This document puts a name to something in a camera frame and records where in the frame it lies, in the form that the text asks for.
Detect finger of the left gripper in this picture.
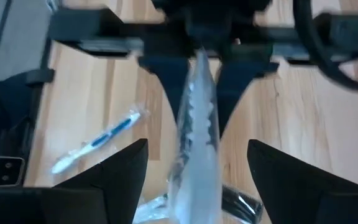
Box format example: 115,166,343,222
138,57,192,125
216,60,280,138

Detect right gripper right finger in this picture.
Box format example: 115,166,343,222
247,139,358,224

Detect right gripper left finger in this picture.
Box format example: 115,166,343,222
0,138,149,224

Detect blue toothbrush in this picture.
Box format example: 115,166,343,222
50,108,149,175

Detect hair ties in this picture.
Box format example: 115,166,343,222
167,48,225,224

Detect black comb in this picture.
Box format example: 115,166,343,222
221,184,264,224

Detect black left wrist camera cable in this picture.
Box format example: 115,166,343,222
292,0,358,91

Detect small black bracket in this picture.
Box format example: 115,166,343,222
0,155,26,188

